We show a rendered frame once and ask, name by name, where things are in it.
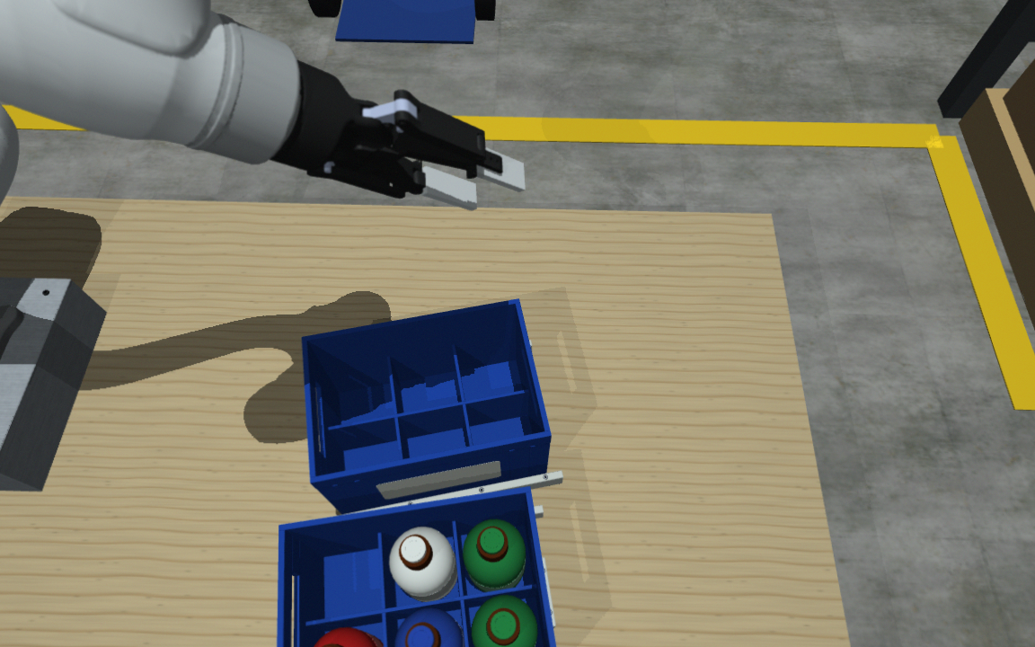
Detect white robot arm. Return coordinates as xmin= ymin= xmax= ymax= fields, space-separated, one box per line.
xmin=0 ymin=0 xmax=301 ymax=164

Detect blue crate with dividers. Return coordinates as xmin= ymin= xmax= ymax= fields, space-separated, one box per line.
xmin=279 ymin=486 xmax=556 ymax=647
xmin=306 ymin=298 xmax=552 ymax=514

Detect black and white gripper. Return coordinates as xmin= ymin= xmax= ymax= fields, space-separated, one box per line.
xmin=270 ymin=60 xmax=526 ymax=211

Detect red bottle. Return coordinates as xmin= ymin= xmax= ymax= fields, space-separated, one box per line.
xmin=314 ymin=627 xmax=384 ymax=647

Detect dark blue bottle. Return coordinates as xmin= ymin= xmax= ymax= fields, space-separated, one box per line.
xmin=394 ymin=607 xmax=465 ymax=647

